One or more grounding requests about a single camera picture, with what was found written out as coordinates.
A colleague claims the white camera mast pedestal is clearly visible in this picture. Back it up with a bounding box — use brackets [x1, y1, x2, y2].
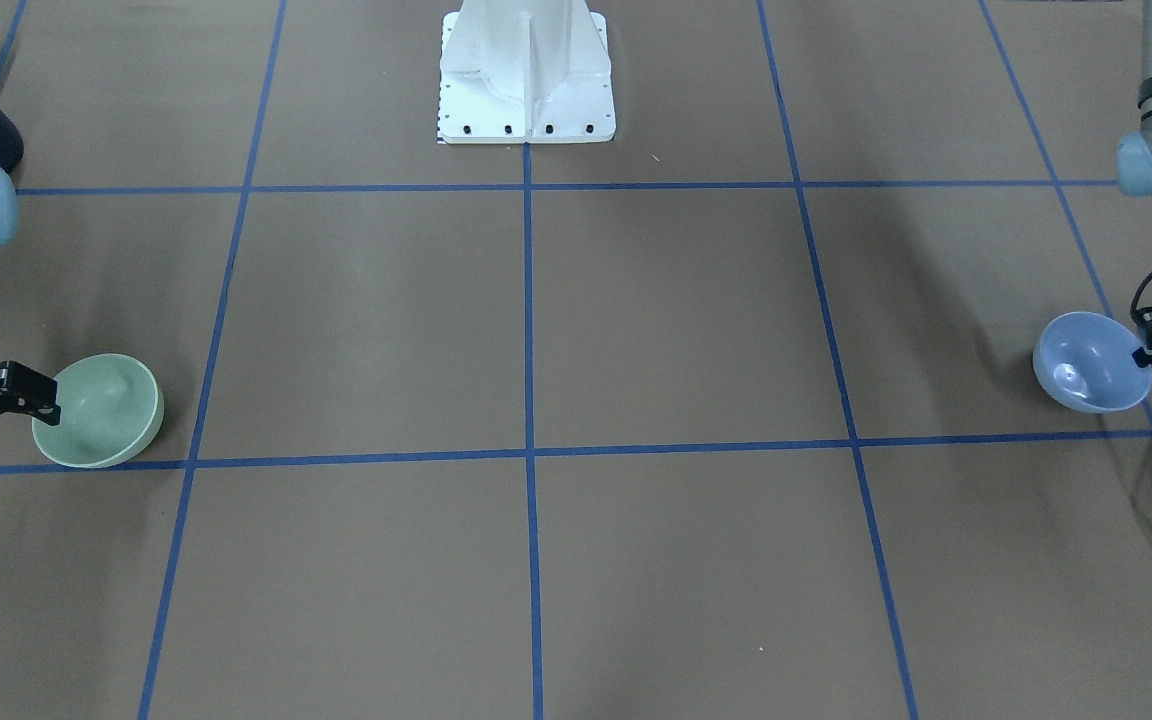
[435, 1, 617, 145]

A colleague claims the green bowl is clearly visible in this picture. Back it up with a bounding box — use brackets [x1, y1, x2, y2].
[31, 354, 165, 469]

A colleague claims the blue bowl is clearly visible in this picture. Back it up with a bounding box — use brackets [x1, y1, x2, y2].
[1032, 311, 1152, 414]

